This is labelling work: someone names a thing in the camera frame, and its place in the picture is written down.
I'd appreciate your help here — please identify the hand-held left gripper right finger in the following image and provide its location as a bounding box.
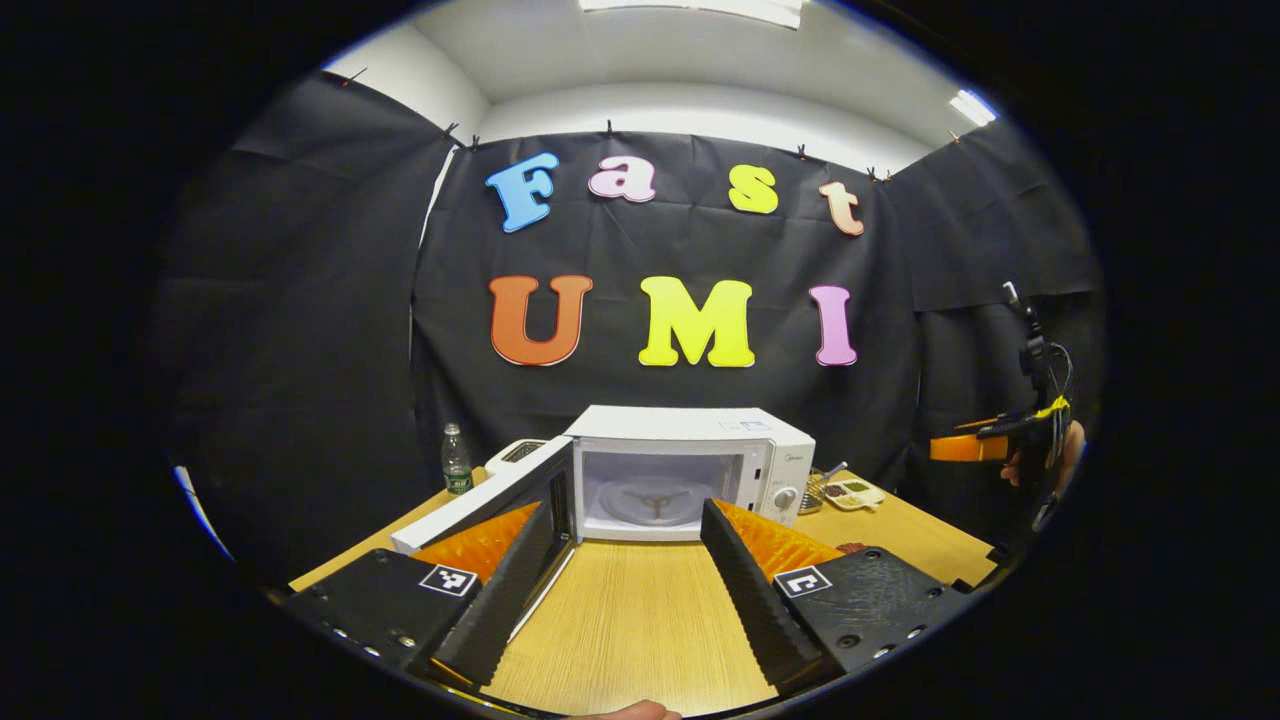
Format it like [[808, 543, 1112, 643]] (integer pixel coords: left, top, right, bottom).
[[700, 497, 976, 693]]

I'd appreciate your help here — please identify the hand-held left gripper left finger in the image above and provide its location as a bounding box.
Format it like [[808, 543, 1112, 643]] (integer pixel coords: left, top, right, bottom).
[[285, 498, 576, 691]]

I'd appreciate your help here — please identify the white microwave oven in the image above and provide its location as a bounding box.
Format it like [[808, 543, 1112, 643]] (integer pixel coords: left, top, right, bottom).
[[390, 404, 817, 643]]

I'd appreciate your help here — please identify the white divided condiment dish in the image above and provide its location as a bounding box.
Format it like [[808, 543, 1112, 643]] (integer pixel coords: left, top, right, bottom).
[[820, 478, 886, 512]]

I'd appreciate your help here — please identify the white toaster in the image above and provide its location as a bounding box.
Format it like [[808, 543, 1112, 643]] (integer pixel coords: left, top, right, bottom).
[[485, 438, 549, 477]]

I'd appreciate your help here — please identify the clear green-labelled water bottle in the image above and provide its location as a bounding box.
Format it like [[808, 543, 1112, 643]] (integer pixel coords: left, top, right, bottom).
[[442, 422, 473, 496]]

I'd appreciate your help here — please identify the glass turntable plate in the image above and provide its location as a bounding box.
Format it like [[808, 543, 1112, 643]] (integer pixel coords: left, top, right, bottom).
[[598, 478, 716, 529]]

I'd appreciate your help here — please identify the black backdrop cloth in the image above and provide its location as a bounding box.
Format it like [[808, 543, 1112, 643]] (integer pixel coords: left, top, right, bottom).
[[150, 70, 1106, 581]]

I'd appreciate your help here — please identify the ceiling light panel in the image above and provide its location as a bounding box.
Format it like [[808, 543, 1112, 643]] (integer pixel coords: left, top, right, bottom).
[[578, 0, 804, 30], [948, 88, 998, 127]]

